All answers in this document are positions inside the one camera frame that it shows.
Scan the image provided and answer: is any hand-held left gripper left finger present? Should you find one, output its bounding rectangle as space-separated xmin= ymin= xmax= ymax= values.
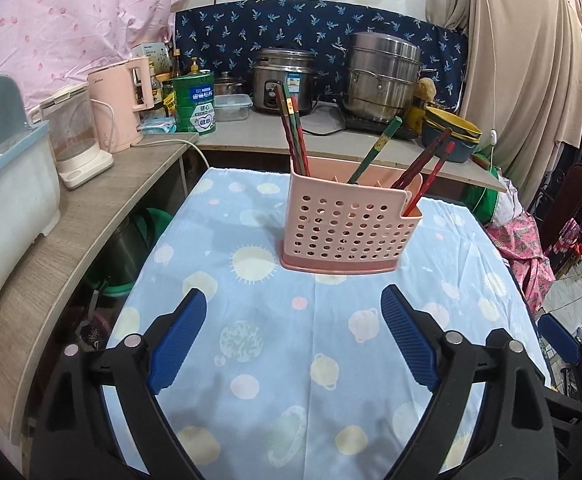
xmin=31 ymin=287 xmax=207 ymax=480

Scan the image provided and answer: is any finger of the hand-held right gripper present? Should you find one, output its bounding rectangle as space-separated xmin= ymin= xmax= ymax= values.
xmin=537 ymin=312 xmax=582 ymax=367

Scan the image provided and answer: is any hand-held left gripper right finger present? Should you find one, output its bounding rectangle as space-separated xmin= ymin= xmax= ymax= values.
xmin=380 ymin=284 xmax=556 ymax=480

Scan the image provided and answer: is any pink perforated utensil basket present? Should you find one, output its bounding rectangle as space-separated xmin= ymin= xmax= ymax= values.
xmin=279 ymin=157 xmax=423 ymax=276

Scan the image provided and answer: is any green patterned chopstick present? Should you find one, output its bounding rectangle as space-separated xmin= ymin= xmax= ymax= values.
xmin=347 ymin=116 xmax=403 ymax=186

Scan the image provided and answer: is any blue planet print tablecloth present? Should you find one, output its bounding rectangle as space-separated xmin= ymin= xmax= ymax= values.
xmin=104 ymin=166 xmax=554 ymax=480

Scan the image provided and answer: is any pink floral cloth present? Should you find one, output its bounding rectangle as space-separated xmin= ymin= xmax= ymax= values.
xmin=486 ymin=210 xmax=556 ymax=316

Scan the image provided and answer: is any green plastic basin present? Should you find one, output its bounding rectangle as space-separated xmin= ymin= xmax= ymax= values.
xmin=88 ymin=207 xmax=174 ymax=301

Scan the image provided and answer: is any wood grain counter shelf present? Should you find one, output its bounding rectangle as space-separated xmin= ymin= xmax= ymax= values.
xmin=0 ymin=132 xmax=199 ymax=443

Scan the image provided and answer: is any blue bowls yellow rim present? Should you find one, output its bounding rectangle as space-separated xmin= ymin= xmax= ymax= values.
xmin=421 ymin=106 xmax=482 ymax=163

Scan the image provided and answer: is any black induction cooker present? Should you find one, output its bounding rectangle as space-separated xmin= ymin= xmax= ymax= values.
xmin=343 ymin=110 xmax=417 ymax=138

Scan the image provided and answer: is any white dish drainer box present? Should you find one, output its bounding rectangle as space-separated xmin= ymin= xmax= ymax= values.
xmin=0 ymin=76 xmax=62 ymax=348

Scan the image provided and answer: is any blue wipes packet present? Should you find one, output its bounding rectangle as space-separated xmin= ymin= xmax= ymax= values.
xmin=138 ymin=115 xmax=177 ymax=134

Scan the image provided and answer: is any beige counter board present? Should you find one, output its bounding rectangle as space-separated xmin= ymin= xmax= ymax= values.
xmin=196 ymin=105 xmax=506 ymax=193

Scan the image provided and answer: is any glass kettle white base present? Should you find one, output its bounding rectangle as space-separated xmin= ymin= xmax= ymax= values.
xmin=27 ymin=84 xmax=114 ymax=190

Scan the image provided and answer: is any green tin can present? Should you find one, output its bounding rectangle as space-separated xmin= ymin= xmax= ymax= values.
xmin=172 ymin=71 xmax=217 ymax=137

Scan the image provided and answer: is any clear food container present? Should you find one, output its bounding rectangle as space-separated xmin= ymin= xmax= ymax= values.
xmin=213 ymin=94 xmax=252 ymax=122

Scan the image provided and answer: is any yellow-brown sponge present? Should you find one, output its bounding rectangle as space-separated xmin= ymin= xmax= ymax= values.
xmin=416 ymin=77 xmax=438 ymax=106

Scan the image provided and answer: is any pink electric kettle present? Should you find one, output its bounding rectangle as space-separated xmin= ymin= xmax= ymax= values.
xmin=87 ymin=56 xmax=153 ymax=153

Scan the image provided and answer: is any steel steamer pot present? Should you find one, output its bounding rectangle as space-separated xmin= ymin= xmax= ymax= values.
xmin=343 ymin=31 xmax=424 ymax=123

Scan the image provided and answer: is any small lidded glass pot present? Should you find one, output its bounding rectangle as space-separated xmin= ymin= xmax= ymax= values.
xmin=215 ymin=72 xmax=244 ymax=96

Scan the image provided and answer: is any beige hanging cloth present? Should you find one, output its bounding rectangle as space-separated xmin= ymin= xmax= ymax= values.
xmin=431 ymin=0 xmax=582 ymax=206

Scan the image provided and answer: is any steel rice cooker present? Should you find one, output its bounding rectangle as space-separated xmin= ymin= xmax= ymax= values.
xmin=248 ymin=48 xmax=318 ymax=113

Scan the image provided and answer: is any green white carton box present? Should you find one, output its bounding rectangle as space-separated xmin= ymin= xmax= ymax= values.
xmin=131 ymin=42 xmax=171 ymax=73

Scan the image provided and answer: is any navy leaf print cloth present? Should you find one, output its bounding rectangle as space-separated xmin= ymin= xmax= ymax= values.
xmin=173 ymin=0 xmax=469 ymax=111

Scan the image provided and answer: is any pink dotted sheet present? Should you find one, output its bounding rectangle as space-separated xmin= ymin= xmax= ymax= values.
xmin=0 ymin=0 xmax=232 ymax=111

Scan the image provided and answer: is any white kettle cable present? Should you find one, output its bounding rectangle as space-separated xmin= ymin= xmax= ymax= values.
xmin=131 ymin=132 xmax=209 ymax=171

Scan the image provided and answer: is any white cord with switch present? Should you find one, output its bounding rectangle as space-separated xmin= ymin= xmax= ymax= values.
xmin=486 ymin=10 xmax=502 ymax=161

